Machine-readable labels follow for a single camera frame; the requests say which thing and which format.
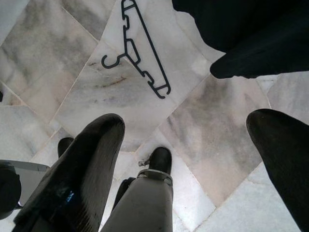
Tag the grey left robot leg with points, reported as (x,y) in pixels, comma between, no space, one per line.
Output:
(64,147)

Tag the grey right robot leg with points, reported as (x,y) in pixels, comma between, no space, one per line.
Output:
(144,205)

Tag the grey robot leg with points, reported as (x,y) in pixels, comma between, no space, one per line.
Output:
(64,147)
(144,205)

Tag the black T-shirt green logo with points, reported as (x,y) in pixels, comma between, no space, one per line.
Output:
(241,29)

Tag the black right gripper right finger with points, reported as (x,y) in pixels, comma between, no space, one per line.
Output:
(287,164)

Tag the black plastic hanger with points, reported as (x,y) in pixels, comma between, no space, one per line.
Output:
(158,60)

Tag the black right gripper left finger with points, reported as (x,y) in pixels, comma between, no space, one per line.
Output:
(79,183)

